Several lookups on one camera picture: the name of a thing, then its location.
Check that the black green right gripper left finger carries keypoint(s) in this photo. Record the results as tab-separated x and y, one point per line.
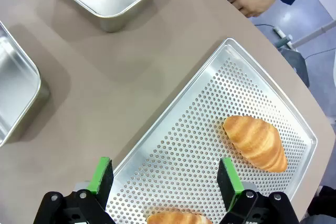
103	182

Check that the perforated aluminium baking tray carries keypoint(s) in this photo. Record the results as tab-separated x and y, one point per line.
183	142

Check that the white metal tube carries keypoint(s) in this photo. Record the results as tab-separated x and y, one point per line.
312	32

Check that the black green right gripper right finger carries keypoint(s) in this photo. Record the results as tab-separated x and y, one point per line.
228	182

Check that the dark grey floor base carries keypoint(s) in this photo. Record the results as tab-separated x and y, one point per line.
295	64

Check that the golden croissant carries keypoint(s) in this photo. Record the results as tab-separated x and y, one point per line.
178	218
254	140

